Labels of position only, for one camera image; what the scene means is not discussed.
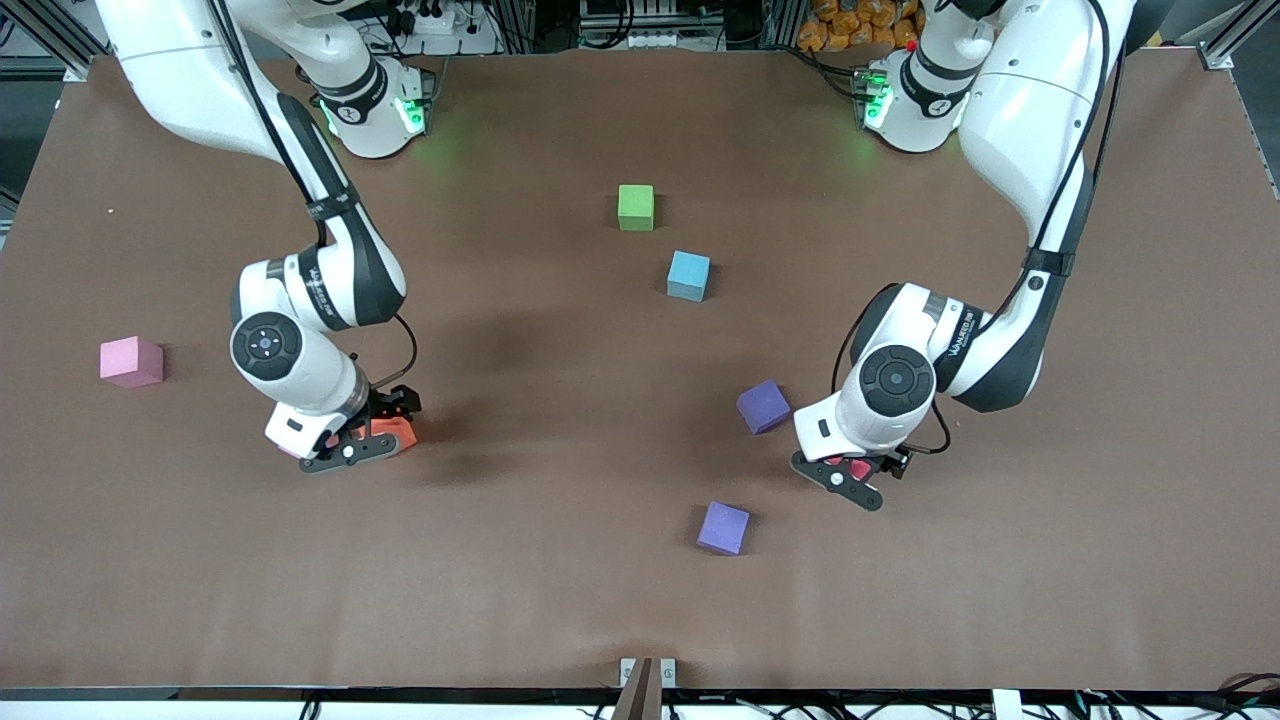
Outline orange foam cube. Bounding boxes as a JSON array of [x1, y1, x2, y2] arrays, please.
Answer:
[[372, 415, 419, 456]]

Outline purple foam cube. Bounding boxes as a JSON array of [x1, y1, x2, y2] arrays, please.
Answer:
[[696, 501, 751, 557], [736, 378, 792, 436]]

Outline blue foam cube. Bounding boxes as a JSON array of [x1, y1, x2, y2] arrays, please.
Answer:
[[667, 250, 712, 303]]

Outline green foam cube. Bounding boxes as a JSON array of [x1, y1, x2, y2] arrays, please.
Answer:
[[617, 184, 656, 233]]

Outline white power strip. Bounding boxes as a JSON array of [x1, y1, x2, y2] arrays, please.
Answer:
[[395, 0, 483, 36]]

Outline orange bagged objects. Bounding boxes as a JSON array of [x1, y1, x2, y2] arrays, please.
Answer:
[[797, 0, 926, 53]]

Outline silver equipment box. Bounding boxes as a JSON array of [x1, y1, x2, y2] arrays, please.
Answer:
[[580, 0, 721, 51]]

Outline silver table edge bracket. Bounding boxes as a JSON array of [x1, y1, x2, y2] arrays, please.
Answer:
[[619, 657, 678, 690]]

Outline grey-brown mounting post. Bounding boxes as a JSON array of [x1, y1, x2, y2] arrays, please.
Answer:
[[610, 658, 664, 720]]

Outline aluminium frame profile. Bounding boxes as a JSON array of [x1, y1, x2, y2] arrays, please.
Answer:
[[0, 0, 101, 83], [1195, 0, 1280, 73]]

